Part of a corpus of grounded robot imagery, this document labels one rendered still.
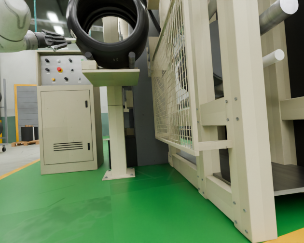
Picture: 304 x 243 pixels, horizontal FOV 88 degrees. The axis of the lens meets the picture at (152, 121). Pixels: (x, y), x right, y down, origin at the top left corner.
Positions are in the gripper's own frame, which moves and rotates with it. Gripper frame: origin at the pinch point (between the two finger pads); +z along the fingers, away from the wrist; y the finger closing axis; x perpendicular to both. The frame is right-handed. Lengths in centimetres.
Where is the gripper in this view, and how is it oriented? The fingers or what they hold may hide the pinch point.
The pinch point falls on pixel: (70, 40)
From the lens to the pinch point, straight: 120.6
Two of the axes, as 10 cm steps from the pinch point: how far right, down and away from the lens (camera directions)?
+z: 5.1, -3.8, 7.7
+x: 6.6, -4.0, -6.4
